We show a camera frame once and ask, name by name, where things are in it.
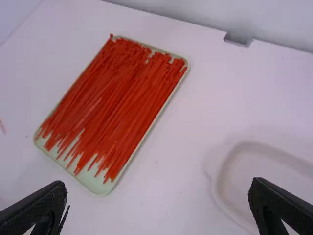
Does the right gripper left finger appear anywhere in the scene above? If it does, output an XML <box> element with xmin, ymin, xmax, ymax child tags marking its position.
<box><xmin>0</xmin><ymin>180</ymin><xmax>71</xmax><ymax>235</ymax></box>

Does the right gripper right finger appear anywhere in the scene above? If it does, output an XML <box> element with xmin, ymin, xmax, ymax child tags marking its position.
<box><xmin>247</xmin><ymin>177</ymin><xmax>313</xmax><ymax>235</ymax></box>

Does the white dish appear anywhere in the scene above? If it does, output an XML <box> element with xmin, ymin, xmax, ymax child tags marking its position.
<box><xmin>202</xmin><ymin>139</ymin><xmax>313</xmax><ymax>235</ymax></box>

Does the pale tray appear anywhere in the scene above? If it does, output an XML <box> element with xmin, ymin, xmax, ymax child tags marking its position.
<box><xmin>33</xmin><ymin>35</ymin><xmax>191</xmax><ymax>197</ymax></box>

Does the row of orange cable ties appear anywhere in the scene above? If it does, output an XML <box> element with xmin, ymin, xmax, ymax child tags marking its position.
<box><xmin>41</xmin><ymin>33</ymin><xmax>188</xmax><ymax>185</ymax></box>

